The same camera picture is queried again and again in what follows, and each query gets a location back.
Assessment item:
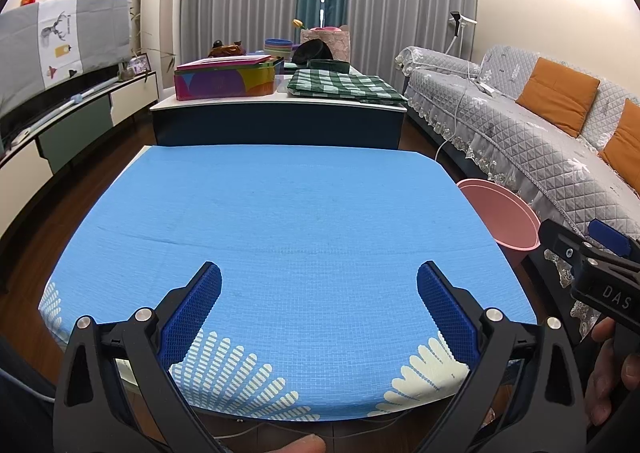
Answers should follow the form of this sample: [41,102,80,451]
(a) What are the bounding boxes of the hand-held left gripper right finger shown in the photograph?
[416,260,587,453]

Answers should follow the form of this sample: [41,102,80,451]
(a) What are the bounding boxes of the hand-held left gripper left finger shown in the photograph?
[52,260,223,453]

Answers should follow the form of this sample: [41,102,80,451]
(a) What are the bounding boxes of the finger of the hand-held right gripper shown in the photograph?
[587,219,640,274]
[537,219,599,289]

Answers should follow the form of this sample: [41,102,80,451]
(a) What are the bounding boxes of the pink plastic bucket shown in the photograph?
[456,178,542,252]

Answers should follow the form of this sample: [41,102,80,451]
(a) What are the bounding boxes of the person's right hand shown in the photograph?
[582,317,623,427]

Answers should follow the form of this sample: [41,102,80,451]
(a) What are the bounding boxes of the person's left hand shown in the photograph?
[272,434,327,453]

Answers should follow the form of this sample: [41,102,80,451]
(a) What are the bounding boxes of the orange cushion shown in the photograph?
[515,57,601,138]
[597,98,640,179]

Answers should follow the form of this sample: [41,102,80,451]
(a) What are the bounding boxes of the grey quilted sofa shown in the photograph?
[395,44,640,349]

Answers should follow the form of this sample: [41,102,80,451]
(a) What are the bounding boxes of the blue mat with white print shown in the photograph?
[39,144,538,423]

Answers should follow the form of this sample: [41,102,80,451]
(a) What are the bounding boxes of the person's dark clothing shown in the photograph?
[0,333,58,453]

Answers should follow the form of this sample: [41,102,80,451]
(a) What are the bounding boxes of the dark blue coffee table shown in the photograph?
[150,66,408,150]

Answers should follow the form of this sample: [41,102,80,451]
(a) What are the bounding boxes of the television cabinet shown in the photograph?
[0,70,162,294]

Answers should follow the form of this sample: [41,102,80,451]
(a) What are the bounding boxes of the colourful tin box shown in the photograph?
[173,56,286,102]

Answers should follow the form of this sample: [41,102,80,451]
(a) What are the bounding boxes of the white blue rod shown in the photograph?
[10,78,121,144]

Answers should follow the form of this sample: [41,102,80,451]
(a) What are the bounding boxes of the green checked cloth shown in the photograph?
[286,69,408,106]

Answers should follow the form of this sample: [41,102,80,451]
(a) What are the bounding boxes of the dry bamboo branches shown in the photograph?
[129,0,177,65]

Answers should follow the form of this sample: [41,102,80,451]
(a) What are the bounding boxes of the brown figurine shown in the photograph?
[207,39,247,58]

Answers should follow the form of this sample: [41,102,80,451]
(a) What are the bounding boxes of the dark green tray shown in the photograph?
[306,59,352,74]

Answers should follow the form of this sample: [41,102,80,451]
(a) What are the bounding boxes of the stack of coloured bowls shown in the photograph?
[264,37,294,58]

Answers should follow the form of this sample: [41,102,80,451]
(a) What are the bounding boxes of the black hat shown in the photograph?
[291,39,333,65]

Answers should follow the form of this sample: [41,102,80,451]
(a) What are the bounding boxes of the white standing air conditioner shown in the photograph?
[141,0,187,106]

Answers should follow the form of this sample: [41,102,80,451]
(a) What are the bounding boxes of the white charging cable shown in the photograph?
[435,60,498,161]

